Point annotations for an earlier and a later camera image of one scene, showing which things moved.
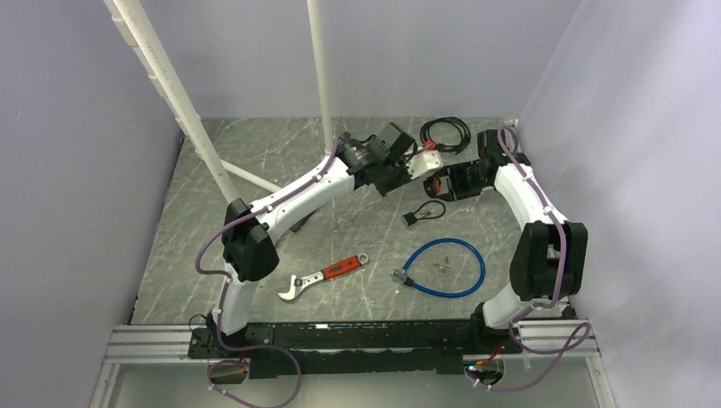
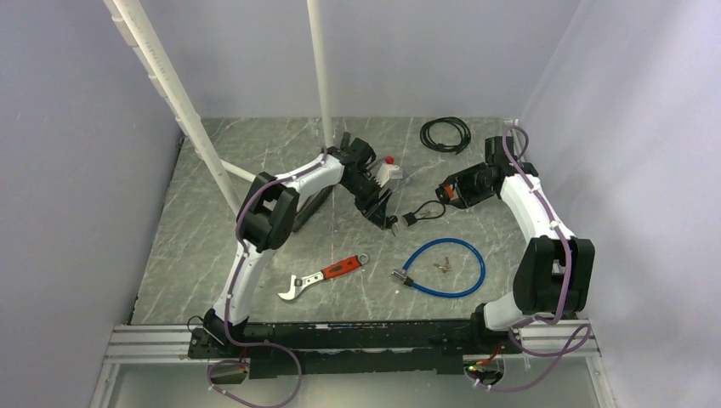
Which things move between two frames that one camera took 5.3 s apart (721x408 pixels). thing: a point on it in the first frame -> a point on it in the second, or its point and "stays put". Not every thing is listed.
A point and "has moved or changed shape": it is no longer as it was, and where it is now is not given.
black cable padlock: [411, 218] stays put
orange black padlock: [432, 185] has moved or changed shape
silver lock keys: [445, 269] stays put
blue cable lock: [401, 274] stays put
